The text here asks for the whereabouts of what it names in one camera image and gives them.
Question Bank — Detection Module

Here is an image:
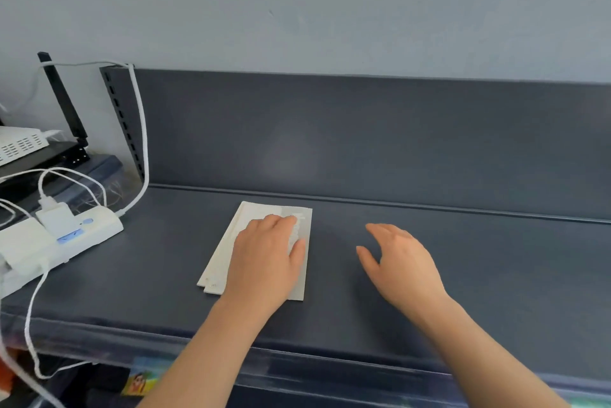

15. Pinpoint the white power adapter block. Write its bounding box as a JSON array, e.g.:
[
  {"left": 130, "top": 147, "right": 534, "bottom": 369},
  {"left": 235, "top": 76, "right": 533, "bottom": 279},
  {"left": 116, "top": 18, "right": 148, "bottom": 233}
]
[{"left": 0, "top": 219, "right": 58, "bottom": 275}]

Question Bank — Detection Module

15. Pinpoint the yellow blue snack packet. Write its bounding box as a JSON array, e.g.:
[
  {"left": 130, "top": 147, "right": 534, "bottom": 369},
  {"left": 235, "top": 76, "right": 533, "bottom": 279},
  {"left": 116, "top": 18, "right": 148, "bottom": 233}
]
[{"left": 120, "top": 358, "right": 168, "bottom": 398}]

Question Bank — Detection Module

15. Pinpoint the orange white packet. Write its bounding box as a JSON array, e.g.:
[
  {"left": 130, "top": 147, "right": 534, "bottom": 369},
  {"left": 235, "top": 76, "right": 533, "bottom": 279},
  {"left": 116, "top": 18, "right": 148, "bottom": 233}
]
[{"left": 0, "top": 357, "right": 16, "bottom": 402}]

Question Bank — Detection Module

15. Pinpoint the clear plastic price rail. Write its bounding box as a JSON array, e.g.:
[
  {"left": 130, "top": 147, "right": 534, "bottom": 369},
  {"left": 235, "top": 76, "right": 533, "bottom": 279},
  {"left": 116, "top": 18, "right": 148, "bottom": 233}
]
[{"left": 0, "top": 305, "right": 611, "bottom": 408}]

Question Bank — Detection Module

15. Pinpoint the thin white cable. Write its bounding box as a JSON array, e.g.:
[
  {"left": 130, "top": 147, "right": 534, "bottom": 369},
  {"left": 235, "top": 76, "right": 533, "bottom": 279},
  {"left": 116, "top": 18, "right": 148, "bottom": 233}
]
[{"left": 24, "top": 257, "right": 94, "bottom": 381}]

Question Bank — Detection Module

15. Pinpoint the person's right hand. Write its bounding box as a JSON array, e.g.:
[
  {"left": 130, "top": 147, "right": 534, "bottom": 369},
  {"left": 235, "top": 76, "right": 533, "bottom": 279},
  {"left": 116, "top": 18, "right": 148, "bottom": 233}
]
[{"left": 355, "top": 223, "right": 448, "bottom": 322}]

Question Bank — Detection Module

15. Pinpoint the person's right forearm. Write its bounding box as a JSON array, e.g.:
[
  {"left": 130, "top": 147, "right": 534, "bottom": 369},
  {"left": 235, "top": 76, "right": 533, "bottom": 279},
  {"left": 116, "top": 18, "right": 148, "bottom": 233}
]
[{"left": 415, "top": 290, "right": 572, "bottom": 408}]

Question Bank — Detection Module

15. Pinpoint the black router antenna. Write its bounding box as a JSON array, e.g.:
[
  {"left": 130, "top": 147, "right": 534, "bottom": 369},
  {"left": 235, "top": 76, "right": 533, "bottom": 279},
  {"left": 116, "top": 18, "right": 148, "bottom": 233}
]
[{"left": 37, "top": 51, "right": 90, "bottom": 149}]

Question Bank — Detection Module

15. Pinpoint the person's left forearm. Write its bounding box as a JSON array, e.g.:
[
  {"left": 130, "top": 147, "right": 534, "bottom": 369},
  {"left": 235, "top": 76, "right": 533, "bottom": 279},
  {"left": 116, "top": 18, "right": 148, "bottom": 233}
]
[{"left": 136, "top": 297, "right": 287, "bottom": 408}]

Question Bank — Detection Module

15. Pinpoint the thick white braided cable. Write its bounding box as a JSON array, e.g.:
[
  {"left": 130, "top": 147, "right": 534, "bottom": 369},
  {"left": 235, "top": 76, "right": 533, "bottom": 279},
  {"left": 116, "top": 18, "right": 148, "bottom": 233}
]
[{"left": 45, "top": 61, "right": 150, "bottom": 218}]

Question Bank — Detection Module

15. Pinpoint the slotted dark metal upright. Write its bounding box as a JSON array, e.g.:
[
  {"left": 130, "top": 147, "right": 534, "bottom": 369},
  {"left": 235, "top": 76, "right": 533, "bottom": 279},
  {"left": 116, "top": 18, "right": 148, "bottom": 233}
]
[{"left": 99, "top": 65, "right": 146, "bottom": 182}]

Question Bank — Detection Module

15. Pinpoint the small grey notebook stack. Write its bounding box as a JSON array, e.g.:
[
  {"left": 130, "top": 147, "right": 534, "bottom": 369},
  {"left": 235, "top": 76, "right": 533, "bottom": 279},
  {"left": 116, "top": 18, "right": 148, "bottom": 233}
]
[{"left": 196, "top": 201, "right": 314, "bottom": 302}]

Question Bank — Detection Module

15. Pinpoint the black router body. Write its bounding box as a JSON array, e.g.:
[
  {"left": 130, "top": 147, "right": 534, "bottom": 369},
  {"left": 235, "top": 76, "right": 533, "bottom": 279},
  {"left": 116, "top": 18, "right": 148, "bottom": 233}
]
[{"left": 0, "top": 139, "right": 92, "bottom": 184}]

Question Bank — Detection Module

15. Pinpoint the person's left hand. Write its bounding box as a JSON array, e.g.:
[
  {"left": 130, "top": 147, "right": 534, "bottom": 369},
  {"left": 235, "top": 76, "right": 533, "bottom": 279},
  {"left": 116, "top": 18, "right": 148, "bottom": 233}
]
[{"left": 221, "top": 214, "right": 307, "bottom": 323}]

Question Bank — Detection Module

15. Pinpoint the white power strip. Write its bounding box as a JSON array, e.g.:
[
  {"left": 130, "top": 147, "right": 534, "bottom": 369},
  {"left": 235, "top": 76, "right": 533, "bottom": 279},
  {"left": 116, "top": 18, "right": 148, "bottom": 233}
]
[{"left": 0, "top": 204, "right": 125, "bottom": 299}]

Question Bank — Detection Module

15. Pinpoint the white charger plug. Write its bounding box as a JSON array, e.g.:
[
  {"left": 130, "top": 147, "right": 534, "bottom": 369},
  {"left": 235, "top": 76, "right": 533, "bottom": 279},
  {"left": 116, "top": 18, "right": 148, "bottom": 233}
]
[{"left": 36, "top": 201, "right": 80, "bottom": 238}]

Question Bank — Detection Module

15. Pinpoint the dark grey back panel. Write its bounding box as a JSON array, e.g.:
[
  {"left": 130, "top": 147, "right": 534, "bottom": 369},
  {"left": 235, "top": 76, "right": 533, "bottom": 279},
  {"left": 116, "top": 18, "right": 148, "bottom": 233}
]
[{"left": 129, "top": 68, "right": 611, "bottom": 222}]

